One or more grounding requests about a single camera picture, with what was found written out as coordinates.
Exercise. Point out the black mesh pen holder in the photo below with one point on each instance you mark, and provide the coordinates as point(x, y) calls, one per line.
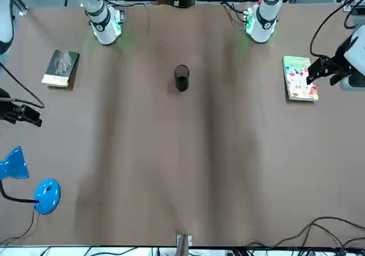
point(181, 85)

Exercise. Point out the colourful green red book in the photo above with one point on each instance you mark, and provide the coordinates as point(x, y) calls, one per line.
point(296, 87)

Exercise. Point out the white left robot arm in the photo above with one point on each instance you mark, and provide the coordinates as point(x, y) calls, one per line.
point(265, 25)

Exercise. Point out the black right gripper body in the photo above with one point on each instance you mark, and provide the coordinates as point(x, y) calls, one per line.
point(5, 105)

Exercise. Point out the blue desk lamp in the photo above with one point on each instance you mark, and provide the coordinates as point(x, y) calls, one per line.
point(47, 196)

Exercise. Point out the dark grey book hand print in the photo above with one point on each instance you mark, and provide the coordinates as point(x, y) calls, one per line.
point(60, 65)

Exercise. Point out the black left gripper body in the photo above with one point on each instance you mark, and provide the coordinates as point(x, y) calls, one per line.
point(340, 60)

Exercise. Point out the metal camera pole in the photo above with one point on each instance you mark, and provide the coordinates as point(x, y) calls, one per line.
point(184, 240)

